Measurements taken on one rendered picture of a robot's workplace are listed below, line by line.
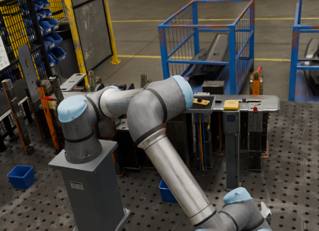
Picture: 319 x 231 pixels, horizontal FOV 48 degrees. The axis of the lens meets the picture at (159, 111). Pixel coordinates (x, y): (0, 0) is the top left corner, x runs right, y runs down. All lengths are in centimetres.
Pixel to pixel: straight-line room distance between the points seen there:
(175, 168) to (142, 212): 78
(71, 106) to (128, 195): 67
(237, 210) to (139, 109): 39
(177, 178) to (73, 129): 53
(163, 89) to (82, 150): 49
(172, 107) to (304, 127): 140
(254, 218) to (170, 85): 45
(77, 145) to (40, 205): 63
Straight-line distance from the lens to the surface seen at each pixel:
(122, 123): 191
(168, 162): 98
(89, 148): 141
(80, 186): 147
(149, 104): 100
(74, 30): 477
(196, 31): 491
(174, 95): 105
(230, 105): 156
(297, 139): 220
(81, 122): 136
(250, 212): 107
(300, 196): 181
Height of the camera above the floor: 188
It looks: 28 degrees down
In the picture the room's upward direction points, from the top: 7 degrees counter-clockwise
